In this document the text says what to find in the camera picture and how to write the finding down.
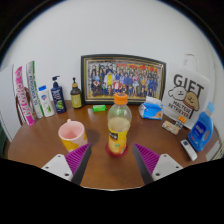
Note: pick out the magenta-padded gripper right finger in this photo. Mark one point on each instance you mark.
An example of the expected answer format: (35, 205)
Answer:
(148, 160)

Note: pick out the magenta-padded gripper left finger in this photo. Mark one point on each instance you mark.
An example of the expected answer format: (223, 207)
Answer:
(75, 160)

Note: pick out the orange-capped juice bottle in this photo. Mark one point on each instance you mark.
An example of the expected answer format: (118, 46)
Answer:
(119, 130)

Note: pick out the pink and yellow mug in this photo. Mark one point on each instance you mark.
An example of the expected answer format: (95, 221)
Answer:
(71, 138)

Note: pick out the small beige snack pack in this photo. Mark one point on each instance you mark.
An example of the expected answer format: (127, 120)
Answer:
(170, 127)

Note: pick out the white remote control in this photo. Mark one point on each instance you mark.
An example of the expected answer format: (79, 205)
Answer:
(188, 150)

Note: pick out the blue tissue pack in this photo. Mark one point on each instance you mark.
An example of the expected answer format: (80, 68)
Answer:
(151, 110)

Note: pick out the small green pack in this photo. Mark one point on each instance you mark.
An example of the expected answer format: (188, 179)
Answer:
(99, 108)

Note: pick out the blue detergent bottle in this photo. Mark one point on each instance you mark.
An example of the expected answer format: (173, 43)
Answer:
(200, 131)

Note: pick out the amber pump bottle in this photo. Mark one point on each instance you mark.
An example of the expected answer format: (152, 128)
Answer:
(76, 97)

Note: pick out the white shampoo bottle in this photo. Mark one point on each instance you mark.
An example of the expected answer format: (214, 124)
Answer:
(46, 103)

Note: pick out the dark blue pump bottle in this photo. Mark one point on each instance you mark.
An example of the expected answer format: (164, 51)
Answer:
(58, 98)

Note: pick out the white radiator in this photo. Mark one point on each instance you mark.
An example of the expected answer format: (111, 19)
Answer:
(218, 151)

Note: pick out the white printed paper bag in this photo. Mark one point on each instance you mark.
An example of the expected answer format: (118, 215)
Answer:
(186, 96)

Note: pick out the tall white green box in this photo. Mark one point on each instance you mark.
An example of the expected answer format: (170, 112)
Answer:
(34, 91)

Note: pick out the tall pink lettered box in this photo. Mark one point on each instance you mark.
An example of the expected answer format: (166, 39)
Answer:
(24, 98)

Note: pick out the framed group photo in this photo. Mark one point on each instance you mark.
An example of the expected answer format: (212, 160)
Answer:
(123, 78)

